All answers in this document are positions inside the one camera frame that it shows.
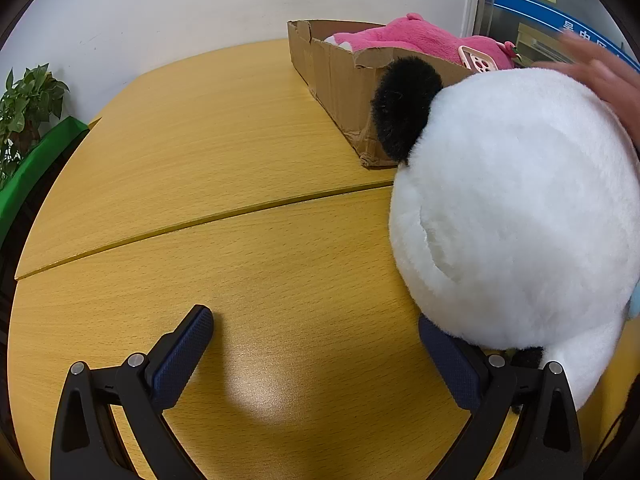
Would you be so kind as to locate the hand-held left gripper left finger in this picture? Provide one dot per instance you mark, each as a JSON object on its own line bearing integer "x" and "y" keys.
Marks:
{"x": 182, "y": 355}

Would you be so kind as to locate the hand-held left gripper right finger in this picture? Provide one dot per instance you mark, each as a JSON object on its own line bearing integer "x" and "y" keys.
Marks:
{"x": 450, "y": 365}

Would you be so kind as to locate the white panda plush toy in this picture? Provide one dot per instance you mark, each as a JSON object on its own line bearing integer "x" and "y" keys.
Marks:
{"x": 515, "y": 200}

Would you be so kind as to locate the brown cardboard box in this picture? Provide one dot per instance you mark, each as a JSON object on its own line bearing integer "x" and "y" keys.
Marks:
{"x": 330, "y": 80}

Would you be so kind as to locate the white phone case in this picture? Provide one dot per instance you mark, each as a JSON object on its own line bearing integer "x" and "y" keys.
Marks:
{"x": 467, "y": 55}

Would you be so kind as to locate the person's right hand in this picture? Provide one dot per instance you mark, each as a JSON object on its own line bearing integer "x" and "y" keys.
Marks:
{"x": 605, "y": 80}

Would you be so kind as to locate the green board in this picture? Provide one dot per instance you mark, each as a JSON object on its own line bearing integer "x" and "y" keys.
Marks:
{"x": 35, "y": 160}

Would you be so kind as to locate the green potted plant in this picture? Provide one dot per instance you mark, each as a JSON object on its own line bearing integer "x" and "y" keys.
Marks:
{"x": 27, "y": 110}

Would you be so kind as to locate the pink bear plush toy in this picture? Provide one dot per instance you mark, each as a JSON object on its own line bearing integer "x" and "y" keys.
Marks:
{"x": 400, "y": 37}

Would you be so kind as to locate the yellow shelf behind glass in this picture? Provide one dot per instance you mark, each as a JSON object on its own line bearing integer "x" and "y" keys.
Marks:
{"x": 542, "y": 37}

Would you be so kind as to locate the blue window banner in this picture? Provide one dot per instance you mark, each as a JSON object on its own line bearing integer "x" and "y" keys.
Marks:
{"x": 530, "y": 10}

